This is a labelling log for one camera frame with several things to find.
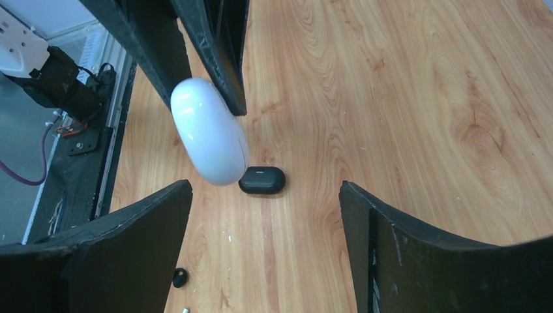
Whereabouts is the white earbud charging case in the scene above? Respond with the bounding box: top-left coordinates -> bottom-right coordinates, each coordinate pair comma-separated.
170,78 -> 250,186

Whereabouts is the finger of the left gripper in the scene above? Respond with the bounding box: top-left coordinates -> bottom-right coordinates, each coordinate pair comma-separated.
172,0 -> 250,116
81,0 -> 192,108

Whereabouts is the black clip earbud left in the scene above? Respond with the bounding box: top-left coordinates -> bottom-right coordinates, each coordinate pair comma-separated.
172,267 -> 188,288

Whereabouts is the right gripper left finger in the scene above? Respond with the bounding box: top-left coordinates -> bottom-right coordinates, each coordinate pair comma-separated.
1,180 -> 193,312

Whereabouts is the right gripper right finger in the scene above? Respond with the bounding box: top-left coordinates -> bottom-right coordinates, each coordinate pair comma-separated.
339,181 -> 552,312

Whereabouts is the black earbud charging case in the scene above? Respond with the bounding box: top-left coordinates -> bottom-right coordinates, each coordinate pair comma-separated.
238,166 -> 286,195

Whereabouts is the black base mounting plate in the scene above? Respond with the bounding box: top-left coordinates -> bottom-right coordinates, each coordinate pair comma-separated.
25,62 -> 138,245

